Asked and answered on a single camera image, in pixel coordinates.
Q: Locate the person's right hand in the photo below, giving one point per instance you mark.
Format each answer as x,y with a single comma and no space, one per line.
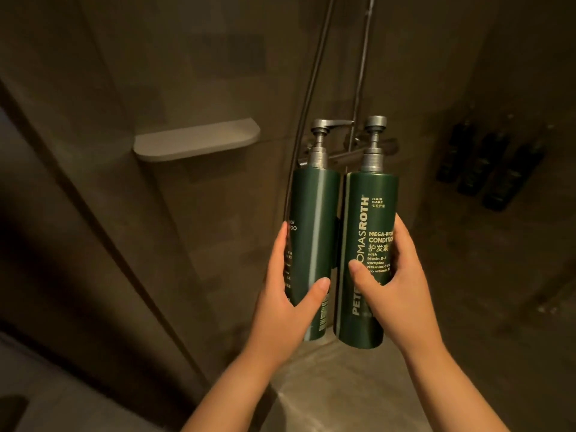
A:
402,305

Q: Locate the person's left hand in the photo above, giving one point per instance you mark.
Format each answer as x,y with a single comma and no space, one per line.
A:
274,319

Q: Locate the person's left thumb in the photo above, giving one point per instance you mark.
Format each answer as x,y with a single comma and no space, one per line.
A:
313,297

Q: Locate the person's right thumb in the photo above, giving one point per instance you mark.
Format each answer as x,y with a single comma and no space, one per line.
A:
365,281

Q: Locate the green pump bottle large print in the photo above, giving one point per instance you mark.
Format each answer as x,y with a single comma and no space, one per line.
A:
364,211

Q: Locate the green pump bottle small print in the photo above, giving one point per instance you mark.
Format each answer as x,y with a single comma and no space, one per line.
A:
315,211

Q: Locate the person's right forearm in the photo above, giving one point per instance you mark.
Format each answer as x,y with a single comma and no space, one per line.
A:
450,391

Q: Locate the person's left forearm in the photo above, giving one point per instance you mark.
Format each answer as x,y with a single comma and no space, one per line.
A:
234,393

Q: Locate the dark wall bottle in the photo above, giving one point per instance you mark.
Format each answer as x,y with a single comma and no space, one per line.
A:
513,179
453,155
481,168

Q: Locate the beige corner wall shelf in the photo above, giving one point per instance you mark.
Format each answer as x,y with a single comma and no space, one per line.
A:
198,140

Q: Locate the metal shower rail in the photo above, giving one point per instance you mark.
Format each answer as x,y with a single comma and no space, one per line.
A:
362,67

